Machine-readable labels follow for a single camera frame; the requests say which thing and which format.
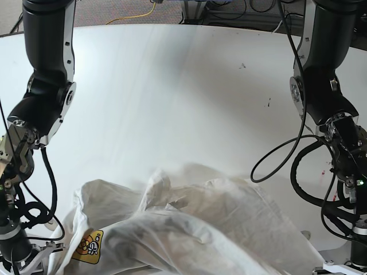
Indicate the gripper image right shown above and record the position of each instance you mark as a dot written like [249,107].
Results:
[348,142]

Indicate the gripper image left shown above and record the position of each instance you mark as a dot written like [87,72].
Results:
[19,252]

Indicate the white t-shirt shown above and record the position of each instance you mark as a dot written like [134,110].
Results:
[197,221]

